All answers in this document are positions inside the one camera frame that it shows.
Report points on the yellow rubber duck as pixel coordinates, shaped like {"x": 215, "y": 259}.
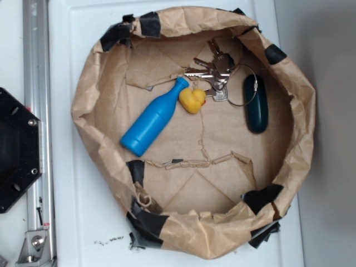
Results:
{"x": 192, "y": 101}

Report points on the brown paper bag basin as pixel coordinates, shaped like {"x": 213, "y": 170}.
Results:
{"x": 207, "y": 183}

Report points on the blue plastic bottle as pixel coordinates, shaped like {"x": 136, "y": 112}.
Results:
{"x": 147, "y": 127}

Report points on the silver key bunch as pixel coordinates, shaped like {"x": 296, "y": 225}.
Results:
{"x": 216, "y": 72}

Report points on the dark teal oval case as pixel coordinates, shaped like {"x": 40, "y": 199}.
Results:
{"x": 257, "y": 112}

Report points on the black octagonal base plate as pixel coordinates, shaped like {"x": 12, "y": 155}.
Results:
{"x": 20, "y": 150}

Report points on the aluminium extrusion rail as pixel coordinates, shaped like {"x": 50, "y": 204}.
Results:
{"x": 40, "y": 196}

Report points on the metal corner bracket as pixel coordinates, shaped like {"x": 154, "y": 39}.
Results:
{"x": 36, "y": 250}

